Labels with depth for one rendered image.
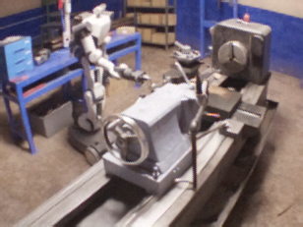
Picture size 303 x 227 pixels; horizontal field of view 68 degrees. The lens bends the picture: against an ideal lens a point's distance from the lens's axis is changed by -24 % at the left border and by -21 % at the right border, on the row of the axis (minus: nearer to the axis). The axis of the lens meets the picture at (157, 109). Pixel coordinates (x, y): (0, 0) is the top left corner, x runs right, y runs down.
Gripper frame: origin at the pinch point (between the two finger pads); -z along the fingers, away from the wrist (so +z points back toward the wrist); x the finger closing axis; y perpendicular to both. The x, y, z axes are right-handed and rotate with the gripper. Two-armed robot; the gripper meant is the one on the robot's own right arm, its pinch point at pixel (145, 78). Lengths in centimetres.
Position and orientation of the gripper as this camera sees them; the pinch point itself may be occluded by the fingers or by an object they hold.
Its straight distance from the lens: 210.5
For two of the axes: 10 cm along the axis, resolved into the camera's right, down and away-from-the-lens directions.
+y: -0.8, -8.1, -5.7
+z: -8.4, -2.5, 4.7
